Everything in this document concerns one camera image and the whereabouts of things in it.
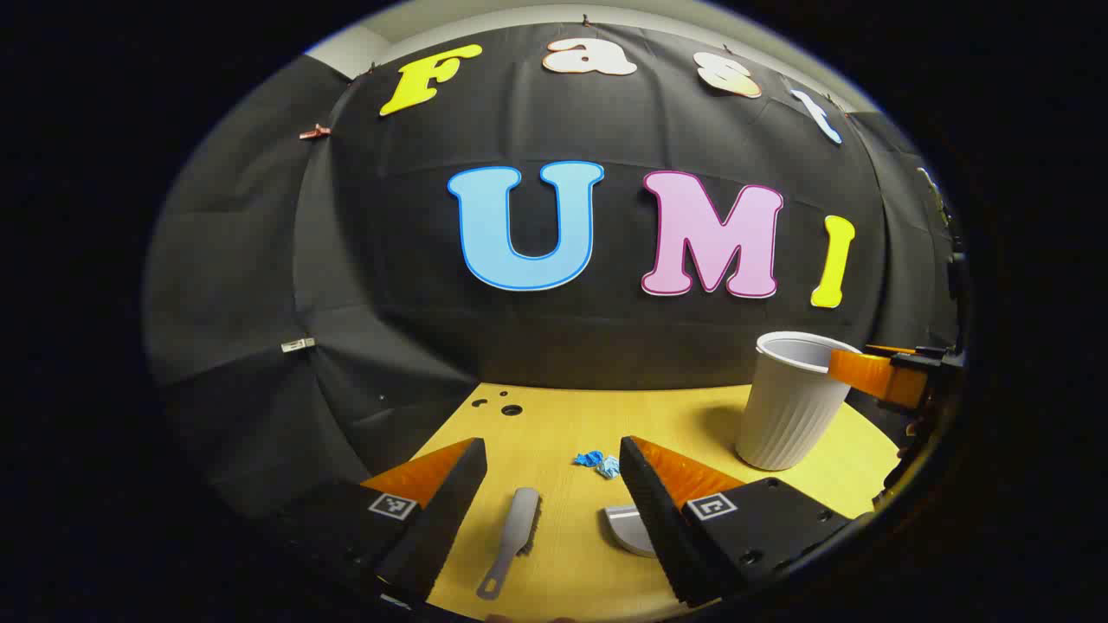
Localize white ribbed garbage bin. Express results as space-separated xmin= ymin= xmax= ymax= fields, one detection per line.
xmin=736 ymin=331 xmax=863 ymax=472

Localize grey dustpan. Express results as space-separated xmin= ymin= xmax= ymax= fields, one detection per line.
xmin=603 ymin=505 xmax=659 ymax=558

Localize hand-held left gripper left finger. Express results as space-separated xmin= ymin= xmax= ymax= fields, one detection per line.
xmin=277 ymin=437 xmax=488 ymax=607

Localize small grey broom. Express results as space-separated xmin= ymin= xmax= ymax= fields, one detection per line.
xmin=476 ymin=486 xmax=543 ymax=601

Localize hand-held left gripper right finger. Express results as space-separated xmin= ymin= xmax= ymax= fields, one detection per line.
xmin=618 ymin=435 xmax=858 ymax=608

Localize wooden desktop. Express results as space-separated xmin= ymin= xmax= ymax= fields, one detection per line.
xmin=411 ymin=383 xmax=901 ymax=622

